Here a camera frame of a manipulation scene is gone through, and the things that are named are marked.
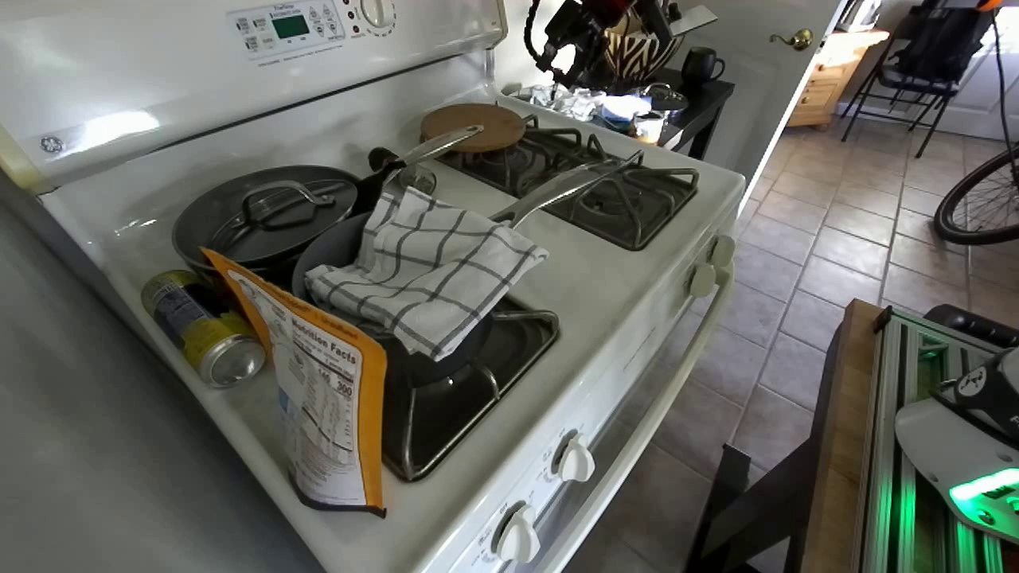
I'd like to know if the black table leg frame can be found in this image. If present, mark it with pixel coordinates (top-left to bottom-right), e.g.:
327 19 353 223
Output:
682 440 826 573

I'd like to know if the zebra print holder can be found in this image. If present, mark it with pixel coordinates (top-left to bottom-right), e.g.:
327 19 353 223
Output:
598 19 683 89

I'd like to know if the yellow spray can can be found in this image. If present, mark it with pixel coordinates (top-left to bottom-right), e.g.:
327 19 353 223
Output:
139 267 269 391

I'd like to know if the black mug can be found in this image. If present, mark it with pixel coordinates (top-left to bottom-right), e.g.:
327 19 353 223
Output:
678 45 731 95

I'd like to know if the black corrugated cable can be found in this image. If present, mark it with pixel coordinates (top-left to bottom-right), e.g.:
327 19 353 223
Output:
521 0 561 73

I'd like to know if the black flat device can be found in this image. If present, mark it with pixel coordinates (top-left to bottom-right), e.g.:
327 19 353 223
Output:
919 301 1019 351

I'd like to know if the round cork mat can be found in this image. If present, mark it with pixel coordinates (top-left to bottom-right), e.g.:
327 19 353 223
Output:
417 101 527 158

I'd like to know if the white stove knob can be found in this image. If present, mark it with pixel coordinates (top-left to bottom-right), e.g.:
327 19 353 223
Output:
488 501 543 571
702 232 738 272
549 425 598 487
682 262 724 301

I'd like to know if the black burner grate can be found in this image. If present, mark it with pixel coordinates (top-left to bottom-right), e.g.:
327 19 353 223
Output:
369 295 563 487
432 112 702 253

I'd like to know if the black folding chair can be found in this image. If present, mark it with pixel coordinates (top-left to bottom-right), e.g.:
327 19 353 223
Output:
842 0 1006 158

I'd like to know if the white gas stove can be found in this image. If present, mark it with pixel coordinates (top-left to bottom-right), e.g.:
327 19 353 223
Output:
0 0 747 573

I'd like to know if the brass door knob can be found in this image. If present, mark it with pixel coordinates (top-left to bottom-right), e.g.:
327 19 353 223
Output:
770 26 817 54

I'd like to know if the dark pan lid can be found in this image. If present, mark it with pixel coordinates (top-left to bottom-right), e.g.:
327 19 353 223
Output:
172 165 364 267

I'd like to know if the white oven door handle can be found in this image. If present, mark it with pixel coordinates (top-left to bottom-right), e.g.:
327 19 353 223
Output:
527 276 738 573

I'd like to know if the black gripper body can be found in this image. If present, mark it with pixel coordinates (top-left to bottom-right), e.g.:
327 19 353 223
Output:
543 0 624 93

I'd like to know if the wooden crate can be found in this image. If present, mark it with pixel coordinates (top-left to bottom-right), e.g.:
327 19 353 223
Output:
790 29 890 135

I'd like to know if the white checkered dish towel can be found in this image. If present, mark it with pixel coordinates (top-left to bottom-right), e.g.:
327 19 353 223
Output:
303 184 555 367

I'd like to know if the wooden table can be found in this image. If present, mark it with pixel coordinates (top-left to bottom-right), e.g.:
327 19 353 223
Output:
800 300 1019 573

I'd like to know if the aluminium rail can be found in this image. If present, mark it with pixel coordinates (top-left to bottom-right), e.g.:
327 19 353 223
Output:
860 306 1019 573

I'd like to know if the white door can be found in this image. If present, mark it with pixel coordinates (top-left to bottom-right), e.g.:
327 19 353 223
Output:
689 0 853 180

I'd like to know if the black pot with steel handle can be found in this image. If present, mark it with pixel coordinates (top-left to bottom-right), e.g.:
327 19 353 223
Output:
289 150 647 313

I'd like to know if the black frying pan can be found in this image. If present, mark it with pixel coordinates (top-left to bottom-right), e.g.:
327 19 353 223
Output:
172 123 488 271

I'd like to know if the bicycle wheel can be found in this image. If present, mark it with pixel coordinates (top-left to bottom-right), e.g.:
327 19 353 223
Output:
929 141 1019 247

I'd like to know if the orange food bag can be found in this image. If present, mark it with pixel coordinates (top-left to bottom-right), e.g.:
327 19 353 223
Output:
199 244 390 523

